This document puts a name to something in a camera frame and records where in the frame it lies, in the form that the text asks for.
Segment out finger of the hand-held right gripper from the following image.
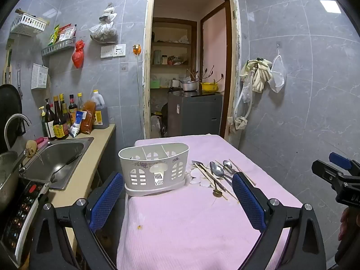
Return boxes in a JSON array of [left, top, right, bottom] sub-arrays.
[[329, 152, 354, 171], [312, 160, 347, 185]]

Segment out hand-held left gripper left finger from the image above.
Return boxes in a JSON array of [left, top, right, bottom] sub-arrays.
[[29, 171, 125, 270]]

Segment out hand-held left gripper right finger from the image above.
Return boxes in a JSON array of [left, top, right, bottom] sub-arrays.
[[231, 171, 327, 270]]

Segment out brass long-handled spoon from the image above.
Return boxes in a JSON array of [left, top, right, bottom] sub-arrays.
[[211, 171, 223, 197]]

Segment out small metal spoon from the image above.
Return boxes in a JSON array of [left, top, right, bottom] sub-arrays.
[[223, 160, 239, 175]]

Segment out large metal spoon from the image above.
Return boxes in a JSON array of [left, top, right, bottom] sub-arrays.
[[209, 161, 234, 187]]

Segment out white plastic utensil caddy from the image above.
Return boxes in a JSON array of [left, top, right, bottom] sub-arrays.
[[118, 142, 190, 197]]

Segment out metal fork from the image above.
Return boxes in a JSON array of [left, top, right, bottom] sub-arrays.
[[192, 160, 210, 175]]

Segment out person's right hand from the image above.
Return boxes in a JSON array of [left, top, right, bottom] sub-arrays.
[[338, 207, 351, 241]]

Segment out beige kitchen counter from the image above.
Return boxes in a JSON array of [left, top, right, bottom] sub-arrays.
[[46, 124, 117, 255]]

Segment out black ladle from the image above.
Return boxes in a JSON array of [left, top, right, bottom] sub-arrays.
[[51, 153, 83, 175]]

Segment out stainless steel sink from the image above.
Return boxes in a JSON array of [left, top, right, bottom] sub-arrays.
[[19, 137, 95, 191]]

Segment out pink table cloth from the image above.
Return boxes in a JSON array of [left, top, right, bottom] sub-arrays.
[[116, 134, 303, 270]]

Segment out knotted cream cloth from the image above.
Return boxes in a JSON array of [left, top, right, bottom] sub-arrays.
[[228, 115, 248, 131]]

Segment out blue white packet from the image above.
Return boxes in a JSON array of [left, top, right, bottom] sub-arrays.
[[69, 111, 87, 138]]

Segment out dark sauce bottle yellow label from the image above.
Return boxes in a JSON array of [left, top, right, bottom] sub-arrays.
[[53, 96, 70, 140]]

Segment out induction cooker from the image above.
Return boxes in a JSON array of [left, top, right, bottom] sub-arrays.
[[0, 178, 52, 268]]

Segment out large cooking oil jug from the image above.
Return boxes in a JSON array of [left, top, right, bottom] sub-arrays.
[[90, 90, 110, 129]]

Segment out yellow loofah sponge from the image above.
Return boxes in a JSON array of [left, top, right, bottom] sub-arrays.
[[25, 140, 39, 158]]

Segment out red cap sauce bottle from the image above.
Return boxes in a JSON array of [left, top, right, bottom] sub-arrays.
[[68, 94, 78, 125]]

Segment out grey refrigerator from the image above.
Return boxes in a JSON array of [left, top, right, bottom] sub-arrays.
[[168, 91, 223, 137]]

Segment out yellow cap sauce bottle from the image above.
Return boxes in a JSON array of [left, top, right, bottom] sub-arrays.
[[59, 94, 71, 127]]

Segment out metal wok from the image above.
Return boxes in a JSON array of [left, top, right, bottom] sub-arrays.
[[0, 150, 29, 213]]

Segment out white mesh bag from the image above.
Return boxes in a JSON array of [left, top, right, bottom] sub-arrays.
[[268, 54, 287, 93]]

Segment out clear plastic bag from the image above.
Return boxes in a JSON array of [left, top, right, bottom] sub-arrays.
[[241, 80, 254, 104]]

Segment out cream rubber gloves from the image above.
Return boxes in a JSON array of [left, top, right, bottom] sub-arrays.
[[239, 58, 273, 93]]

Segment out chrome faucet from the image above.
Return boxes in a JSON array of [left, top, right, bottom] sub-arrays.
[[4, 114, 32, 152]]

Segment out aluminium pot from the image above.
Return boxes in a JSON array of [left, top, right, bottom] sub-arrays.
[[179, 79, 200, 92]]

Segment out black frying pan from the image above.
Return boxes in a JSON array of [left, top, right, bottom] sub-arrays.
[[0, 84, 23, 154]]

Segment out red plastic bag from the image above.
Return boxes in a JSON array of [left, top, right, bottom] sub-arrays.
[[72, 40, 86, 69]]

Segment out wooden shelf unit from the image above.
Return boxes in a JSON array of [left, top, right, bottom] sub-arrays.
[[150, 18, 198, 90]]

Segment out clear bag of dried goods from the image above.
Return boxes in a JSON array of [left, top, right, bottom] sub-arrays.
[[89, 3, 118, 44]]

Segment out bunch of seasoning packets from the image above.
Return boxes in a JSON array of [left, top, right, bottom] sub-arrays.
[[48, 24, 77, 46]]

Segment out white cord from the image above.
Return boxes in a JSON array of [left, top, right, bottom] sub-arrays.
[[134, 54, 140, 90]]

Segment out white wall utensil box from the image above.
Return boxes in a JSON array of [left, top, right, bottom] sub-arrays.
[[31, 63, 49, 91]]

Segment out wooden door frame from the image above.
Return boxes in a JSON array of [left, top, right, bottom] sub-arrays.
[[141, 0, 242, 144]]

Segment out white wall switch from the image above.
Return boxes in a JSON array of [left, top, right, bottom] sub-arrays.
[[100, 45, 114, 59]]

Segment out white wall socket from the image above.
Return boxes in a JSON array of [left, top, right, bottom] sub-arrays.
[[113, 44, 127, 58]]

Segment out grey wall shelf rack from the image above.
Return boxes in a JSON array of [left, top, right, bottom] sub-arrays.
[[42, 38, 77, 57]]

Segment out white wall basket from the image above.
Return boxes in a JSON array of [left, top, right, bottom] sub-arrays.
[[10, 13, 47, 37]]

